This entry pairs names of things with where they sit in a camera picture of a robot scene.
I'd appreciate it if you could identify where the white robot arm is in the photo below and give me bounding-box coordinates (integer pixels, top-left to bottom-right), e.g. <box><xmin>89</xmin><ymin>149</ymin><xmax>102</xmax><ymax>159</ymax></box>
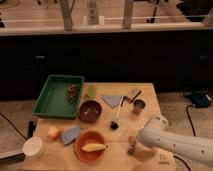
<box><xmin>137</xmin><ymin>115</ymin><xmax>213</xmax><ymax>167</ymax></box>

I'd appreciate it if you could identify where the blue black device on floor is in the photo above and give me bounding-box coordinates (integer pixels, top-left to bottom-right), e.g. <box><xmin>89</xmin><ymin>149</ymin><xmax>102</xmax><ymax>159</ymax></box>
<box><xmin>190</xmin><ymin>93</ymin><xmax>211</xmax><ymax>108</ymax></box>

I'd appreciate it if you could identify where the red grape bunch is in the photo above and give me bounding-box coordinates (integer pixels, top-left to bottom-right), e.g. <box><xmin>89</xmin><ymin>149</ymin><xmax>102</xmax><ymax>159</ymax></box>
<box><xmin>67</xmin><ymin>84</ymin><xmax>77</xmax><ymax>104</ymax></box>

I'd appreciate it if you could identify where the yellow apple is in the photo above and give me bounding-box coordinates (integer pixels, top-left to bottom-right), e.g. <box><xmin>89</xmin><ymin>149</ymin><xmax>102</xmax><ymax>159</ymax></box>
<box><xmin>48</xmin><ymin>126</ymin><xmax>61</xmax><ymax>139</ymax></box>

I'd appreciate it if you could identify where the white paper cup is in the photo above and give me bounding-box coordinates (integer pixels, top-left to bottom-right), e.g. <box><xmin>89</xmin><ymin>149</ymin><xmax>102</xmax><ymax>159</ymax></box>
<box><xmin>22</xmin><ymin>136</ymin><xmax>45</xmax><ymax>158</ymax></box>

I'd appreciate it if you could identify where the blue sponge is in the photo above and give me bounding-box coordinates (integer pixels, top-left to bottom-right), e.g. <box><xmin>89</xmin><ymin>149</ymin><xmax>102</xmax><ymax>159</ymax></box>
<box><xmin>61</xmin><ymin>127</ymin><xmax>81</xmax><ymax>145</ymax></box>

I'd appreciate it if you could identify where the grey blue cloth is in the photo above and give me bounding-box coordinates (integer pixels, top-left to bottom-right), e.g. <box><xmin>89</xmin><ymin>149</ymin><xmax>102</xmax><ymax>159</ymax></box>
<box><xmin>102</xmin><ymin>95</ymin><xmax>122</xmax><ymax>108</ymax></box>

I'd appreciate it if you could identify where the dark fork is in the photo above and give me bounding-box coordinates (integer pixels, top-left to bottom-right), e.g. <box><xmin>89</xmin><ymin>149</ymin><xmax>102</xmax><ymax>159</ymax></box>
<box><xmin>125</xmin><ymin>89</ymin><xmax>141</xmax><ymax>103</ymax></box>

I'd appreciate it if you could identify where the yellow banana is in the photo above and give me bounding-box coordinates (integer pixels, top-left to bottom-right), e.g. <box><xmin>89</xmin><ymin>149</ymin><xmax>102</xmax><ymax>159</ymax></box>
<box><xmin>82</xmin><ymin>143</ymin><xmax>107</xmax><ymax>152</ymax></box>

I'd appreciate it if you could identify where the right wooden post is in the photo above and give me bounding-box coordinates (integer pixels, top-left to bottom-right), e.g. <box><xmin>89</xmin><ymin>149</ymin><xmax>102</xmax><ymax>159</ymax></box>
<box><xmin>122</xmin><ymin>0</ymin><xmax>134</xmax><ymax>29</ymax></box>

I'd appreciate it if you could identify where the metal cup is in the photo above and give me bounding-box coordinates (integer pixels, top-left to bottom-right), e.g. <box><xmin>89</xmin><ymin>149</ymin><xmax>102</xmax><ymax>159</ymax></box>
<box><xmin>133</xmin><ymin>99</ymin><xmax>146</xmax><ymax>115</ymax></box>

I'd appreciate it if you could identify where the left wooden post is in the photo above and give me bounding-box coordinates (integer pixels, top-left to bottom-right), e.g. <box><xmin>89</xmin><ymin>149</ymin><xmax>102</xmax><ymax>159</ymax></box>
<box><xmin>59</xmin><ymin>0</ymin><xmax>73</xmax><ymax>31</ymax></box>

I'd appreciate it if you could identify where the black object beside table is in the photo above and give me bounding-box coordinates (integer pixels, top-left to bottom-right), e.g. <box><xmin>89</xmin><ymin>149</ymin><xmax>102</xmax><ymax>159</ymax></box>
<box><xmin>28</xmin><ymin>121</ymin><xmax>36</xmax><ymax>138</ymax></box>

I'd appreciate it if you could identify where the green yellow small object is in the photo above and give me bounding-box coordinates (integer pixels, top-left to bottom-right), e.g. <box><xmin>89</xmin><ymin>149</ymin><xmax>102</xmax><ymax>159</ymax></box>
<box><xmin>85</xmin><ymin>85</ymin><xmax>97</xmax><ymax>99</ymax></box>

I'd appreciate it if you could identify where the wooden post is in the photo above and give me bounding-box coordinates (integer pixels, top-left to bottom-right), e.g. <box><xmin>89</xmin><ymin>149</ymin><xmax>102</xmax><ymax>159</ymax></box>
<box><xmin>59</xmin><ymin>0</ymin><xmax>73</xmax><ymax>31</ymax></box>
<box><xmin>122</xmin><ymin>0</ymin><xmax>134</xmax><ymax>29</ymax></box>

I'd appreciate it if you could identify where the green plastic tray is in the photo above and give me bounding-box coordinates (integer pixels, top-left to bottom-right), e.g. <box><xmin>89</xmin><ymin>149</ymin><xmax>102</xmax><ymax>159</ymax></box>
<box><xmin>33</xmin><ymin>75</ymin><xmax>84</xmax><ymax>119</ymax></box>

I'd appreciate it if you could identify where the purple bowl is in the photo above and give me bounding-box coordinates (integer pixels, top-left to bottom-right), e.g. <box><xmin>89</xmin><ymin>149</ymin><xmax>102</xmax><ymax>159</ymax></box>
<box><xmin>78</xmin><ymin>100</ymin><xmax>102</xmax><ymax>123</ymax></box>

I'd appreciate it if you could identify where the orange bowl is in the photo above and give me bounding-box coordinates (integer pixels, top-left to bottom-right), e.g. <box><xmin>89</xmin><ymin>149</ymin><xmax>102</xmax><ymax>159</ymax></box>
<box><xmin>74</xmin><ymin>130</ymin><xmax>107</xmax><ymax>163</ymax></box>

